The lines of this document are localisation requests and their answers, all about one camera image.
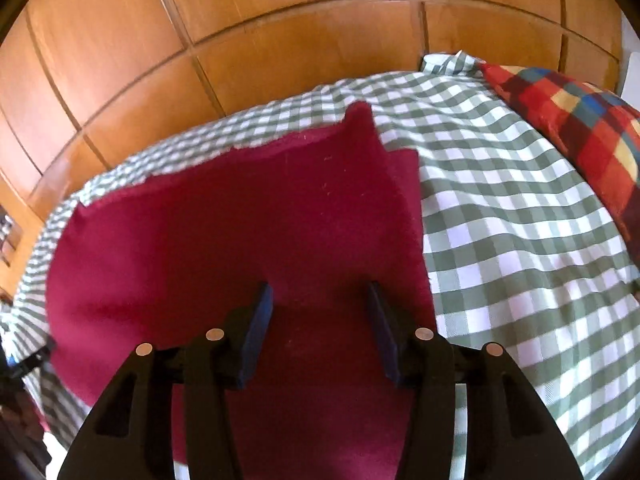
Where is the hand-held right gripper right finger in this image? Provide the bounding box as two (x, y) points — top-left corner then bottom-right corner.
(367, 281), (586, 480)

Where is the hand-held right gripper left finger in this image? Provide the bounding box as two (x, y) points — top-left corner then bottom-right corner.
(56, 281), (275, 480)

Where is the dark red garment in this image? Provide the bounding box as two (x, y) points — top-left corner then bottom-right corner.
(45, 101), (436, 480)

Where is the green checked bed sheet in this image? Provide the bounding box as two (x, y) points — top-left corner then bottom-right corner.
(0, 50), (640, 480)

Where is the multicolour plaid blanket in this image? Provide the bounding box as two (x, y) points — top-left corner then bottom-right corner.
(480, 63), (640, 261)

